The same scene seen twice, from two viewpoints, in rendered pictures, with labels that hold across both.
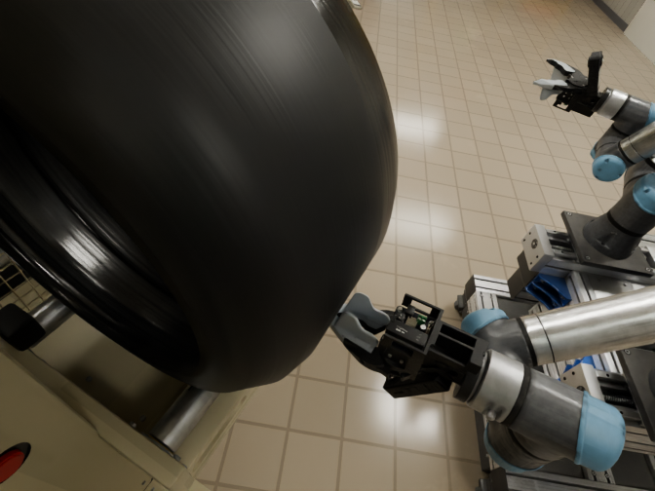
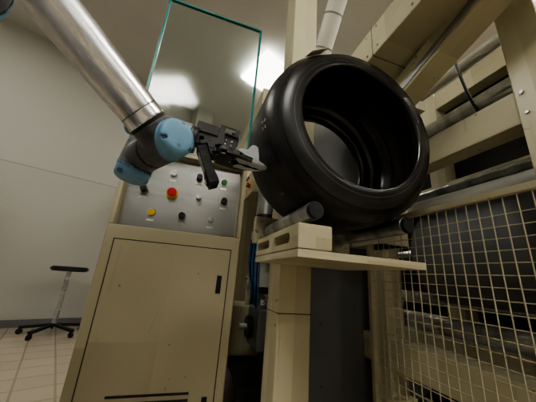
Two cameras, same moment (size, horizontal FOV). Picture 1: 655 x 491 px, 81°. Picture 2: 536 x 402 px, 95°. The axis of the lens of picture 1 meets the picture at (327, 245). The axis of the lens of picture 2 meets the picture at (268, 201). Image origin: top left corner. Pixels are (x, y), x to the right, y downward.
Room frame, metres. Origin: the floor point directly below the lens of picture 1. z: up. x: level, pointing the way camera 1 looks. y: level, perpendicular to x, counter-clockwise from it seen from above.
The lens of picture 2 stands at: (0.81, -0.38, 0.74)
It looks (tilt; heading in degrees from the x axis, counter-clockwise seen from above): 17 degrees up; 144
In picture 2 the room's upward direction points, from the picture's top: 4 degrees clockwise
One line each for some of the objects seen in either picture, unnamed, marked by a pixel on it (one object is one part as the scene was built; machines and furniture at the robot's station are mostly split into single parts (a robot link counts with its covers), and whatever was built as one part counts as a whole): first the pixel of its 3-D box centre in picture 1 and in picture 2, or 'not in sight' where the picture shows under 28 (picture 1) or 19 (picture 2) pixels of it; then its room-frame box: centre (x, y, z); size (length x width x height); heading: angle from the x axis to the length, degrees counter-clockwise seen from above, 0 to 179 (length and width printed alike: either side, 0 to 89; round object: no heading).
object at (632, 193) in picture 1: (647, 202); not in sight; (0.96, -0.87, 0.88); 0.13 x 0.12 x 0.14; 157
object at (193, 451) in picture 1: (236, 366); (286, 244); (0.25, 0.11, 0.83); 0.36 x 0.09 x 0.06; 161
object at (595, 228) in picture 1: (618, 230); not in sight; (0.96, -0.87, 0.77); 0.15 x 0.15 x 0.10
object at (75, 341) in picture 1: (177, 335); (328, 261); (0.30, 0.24, 0.80); 0.37 x 0.36 x 0.02; 71
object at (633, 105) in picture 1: (637, 115); not in sight; (1.14, -0.78, 1.04); 0.11 x 0.08 x 0.09; 67
